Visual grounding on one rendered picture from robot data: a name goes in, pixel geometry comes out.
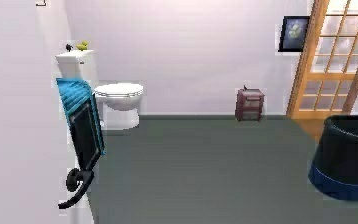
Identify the white toilet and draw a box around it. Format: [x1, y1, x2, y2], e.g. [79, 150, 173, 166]
[55, 49, 145, 131]

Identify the black framed picture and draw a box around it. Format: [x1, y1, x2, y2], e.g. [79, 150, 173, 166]
[277, 15, 311, 53]

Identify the yellow-green rubber duck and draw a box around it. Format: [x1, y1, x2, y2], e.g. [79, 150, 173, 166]
[75, 40, 89, 52]

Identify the black towel rack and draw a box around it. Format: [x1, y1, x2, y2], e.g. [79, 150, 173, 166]
[67, 101, 102, 171]

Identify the dark red small cabinet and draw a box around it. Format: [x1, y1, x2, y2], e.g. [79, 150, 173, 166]
[234, 85, 266, 123]

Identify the wooden glass-pane door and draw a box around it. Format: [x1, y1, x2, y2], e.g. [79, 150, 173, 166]
[285, 0, 358, 120]

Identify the black and blue bin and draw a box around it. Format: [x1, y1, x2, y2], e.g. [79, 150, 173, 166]
[307, 114, 358, 202]

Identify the blue towel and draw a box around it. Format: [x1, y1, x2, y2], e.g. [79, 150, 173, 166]
[55, 77, 107, 157]

